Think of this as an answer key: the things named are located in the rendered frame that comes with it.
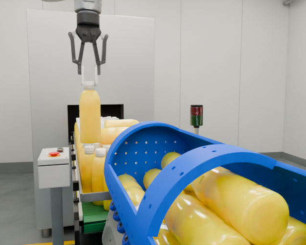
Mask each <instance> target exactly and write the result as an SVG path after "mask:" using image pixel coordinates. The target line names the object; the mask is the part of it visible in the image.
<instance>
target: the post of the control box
mask: <svg viewBox="0 0 306 245"><path fill-rule="evenodd" d="M50 194H51V229H52V245H64V228H63V201H62V187H59V188H50Z"/></svg>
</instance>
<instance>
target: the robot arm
mask: <svg viewBox="0 0 306 245"><path fill-rule="evenodd" d="M41 1H45V2H58V1H64V0H41ZM101 6H102V0H74V11H75V13H77V28H76V30H75V31H73V32H68V36H69V38H70V44H71V56H72V62H73V63H75V64H77V66H78V75H81V85H82V86H83V85H84V65H83V64H82V58H83V52H84V47H85V43H88V42H89V43H92V46H93V51H94V56H95V61H96V65H95V66H94V77H95V86H97V85H98V75H100V74H101V65H102V64H104V63H106V42H107V39H108V37H109V36H108V34H104V33H102V32H101V30H100V16H99V15H100V14H101ZM76 34H77V36H78V37H79V39H80V40H81V46H80V52H79V58H78V60H76V55H75V43H74V38H75V35H76ZM99 36H101V39H102V60H101V61H100V58H99V53H98V48H97V42H96V40H97V39H98V38H99Z"/></svg>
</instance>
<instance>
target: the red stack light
mask: <svg viewBox="0 0 306 245"><path fill-rule="evenodd" d="M190 115H195V116H200V115H203V107H190Z"/></svg>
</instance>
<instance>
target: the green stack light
mask: <svg viewBox="0 0 306 245"><path fill-rule="evenodd" d="M190 125H192V126H202V125H203V115H200V116H195V115H190Z"/></svg>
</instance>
